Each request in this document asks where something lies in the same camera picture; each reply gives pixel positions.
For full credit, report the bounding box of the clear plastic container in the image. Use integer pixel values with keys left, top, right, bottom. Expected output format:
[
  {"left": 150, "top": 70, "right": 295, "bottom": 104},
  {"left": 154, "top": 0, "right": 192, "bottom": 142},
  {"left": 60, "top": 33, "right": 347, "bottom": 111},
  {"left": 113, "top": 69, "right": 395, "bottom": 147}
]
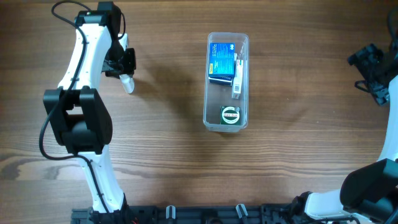
[{"left": 203, "top": 32, "right": 249, "bottom": 133}]

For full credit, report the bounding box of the black left camera cable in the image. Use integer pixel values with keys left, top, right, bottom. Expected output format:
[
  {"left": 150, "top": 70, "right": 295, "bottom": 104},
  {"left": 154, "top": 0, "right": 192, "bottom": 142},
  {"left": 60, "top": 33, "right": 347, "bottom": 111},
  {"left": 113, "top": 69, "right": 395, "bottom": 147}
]
[{"left": 38, "top": 0, "right": 127, "bottom": 215}]

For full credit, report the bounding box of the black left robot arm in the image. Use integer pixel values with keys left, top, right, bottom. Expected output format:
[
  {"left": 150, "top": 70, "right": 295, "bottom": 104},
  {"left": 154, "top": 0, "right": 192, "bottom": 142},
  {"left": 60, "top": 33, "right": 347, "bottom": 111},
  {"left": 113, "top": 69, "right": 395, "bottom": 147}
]
[{"left": 39, "top": 1, "right": 136, "bottom": 223}]

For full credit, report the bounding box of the blue VapoDrops box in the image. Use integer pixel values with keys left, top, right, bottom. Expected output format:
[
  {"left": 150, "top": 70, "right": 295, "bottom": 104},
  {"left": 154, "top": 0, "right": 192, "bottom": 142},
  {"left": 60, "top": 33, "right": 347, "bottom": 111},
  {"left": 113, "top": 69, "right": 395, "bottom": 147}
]
[{"left": 208, "top": 42, "right": 235, "bottom": 77}]

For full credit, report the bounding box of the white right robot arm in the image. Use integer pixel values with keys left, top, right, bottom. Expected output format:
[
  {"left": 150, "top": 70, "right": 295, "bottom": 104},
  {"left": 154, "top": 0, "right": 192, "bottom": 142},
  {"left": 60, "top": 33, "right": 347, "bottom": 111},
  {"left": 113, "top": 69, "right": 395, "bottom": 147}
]
[{"left": 289, "top": 41, "right": 397, "bottom": 223}]

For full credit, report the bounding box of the white blue Hansaplast box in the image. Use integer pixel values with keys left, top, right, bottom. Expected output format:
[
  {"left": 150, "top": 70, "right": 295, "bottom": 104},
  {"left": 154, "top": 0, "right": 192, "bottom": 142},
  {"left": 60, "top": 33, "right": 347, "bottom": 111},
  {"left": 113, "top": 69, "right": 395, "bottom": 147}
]
[{"left": 208, "top": 77, "right": 233, "bottom": 86}]

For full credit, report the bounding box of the white green medicine box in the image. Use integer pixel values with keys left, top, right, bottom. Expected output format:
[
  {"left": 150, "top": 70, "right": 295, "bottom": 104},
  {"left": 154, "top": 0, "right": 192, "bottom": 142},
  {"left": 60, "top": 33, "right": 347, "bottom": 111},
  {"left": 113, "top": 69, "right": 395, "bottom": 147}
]
[{"left": 231, "top": 58, "right": 244, "bottom": 99}]

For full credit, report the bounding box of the green Zam-Buk box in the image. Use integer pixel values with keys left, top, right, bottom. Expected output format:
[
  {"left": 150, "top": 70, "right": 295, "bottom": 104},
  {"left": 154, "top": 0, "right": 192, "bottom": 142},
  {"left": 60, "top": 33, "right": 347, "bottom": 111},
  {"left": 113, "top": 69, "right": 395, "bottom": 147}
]
[{"left": 220, "top": 106, "right": 241, "bottom": 126}]

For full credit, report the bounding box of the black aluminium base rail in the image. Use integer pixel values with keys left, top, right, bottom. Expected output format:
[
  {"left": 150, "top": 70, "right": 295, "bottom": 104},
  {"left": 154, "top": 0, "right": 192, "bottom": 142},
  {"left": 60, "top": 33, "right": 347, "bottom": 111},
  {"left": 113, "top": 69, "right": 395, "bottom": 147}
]
[{"left": 70, "top": 203, "right": 349, "bottom": 224}]

